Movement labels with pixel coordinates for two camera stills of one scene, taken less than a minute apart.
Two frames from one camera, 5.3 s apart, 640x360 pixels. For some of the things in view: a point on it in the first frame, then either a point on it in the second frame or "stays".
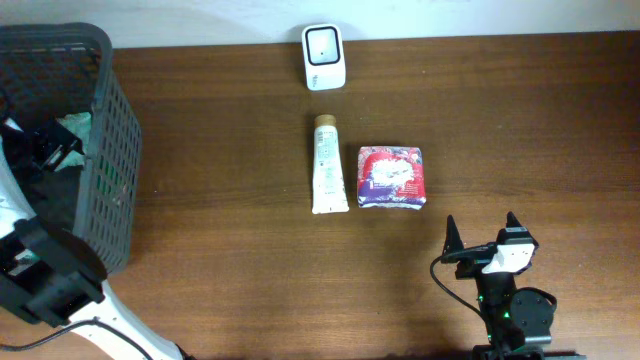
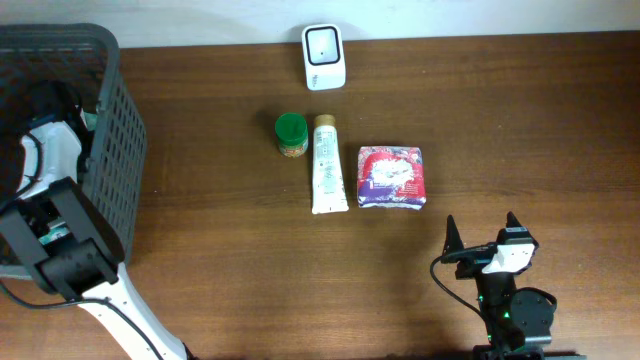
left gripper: [49, 139] → [87, 136]
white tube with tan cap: [328, 189] stays
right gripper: [452, 240] stays
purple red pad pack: [391, 177] stays
